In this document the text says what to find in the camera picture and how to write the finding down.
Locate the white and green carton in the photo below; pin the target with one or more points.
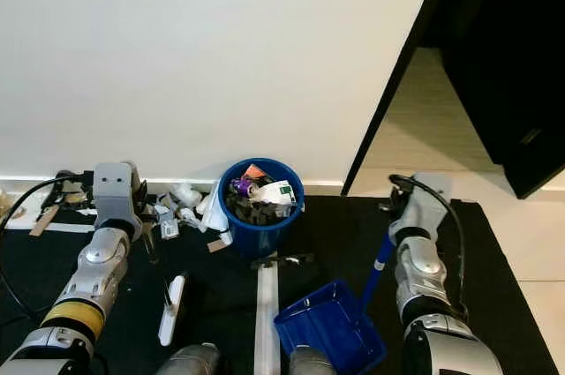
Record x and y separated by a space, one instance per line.
278 191

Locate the grey right robot leg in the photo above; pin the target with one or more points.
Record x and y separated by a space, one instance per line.
313 363

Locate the black door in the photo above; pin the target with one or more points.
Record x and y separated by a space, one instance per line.
512 57

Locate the small brown cardboard piece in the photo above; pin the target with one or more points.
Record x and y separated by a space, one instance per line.
218 245

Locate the grey robot leg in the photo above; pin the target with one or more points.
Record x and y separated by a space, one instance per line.
190 362
313 363

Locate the crumpled white paper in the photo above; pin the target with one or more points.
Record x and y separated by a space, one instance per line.
187 194

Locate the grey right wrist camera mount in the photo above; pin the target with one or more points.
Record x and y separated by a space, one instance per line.
428 203

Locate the grey left robot leg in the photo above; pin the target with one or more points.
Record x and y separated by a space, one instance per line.
190 362

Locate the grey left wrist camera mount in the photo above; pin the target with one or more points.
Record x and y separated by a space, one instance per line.
116 190

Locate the short black stick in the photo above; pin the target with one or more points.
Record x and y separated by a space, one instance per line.
287 259

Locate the black floor mat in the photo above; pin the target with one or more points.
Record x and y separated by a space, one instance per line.
335 234

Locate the black door frame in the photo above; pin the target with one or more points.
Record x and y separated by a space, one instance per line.
393 75

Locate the blue round trash bin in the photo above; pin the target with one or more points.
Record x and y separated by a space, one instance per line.
260 243

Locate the black crumpled trash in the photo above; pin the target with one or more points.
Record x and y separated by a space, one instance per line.
256 212

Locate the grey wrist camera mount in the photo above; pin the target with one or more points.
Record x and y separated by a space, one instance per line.
428 203
116 190

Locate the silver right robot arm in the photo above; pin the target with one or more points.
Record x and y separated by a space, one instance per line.
419 269

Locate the orange packet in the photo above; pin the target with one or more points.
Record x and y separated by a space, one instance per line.
254 171

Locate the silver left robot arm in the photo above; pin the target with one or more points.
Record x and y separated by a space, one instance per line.
97 265

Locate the white floor tape strip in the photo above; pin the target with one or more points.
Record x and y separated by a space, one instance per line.
266 304
66 228

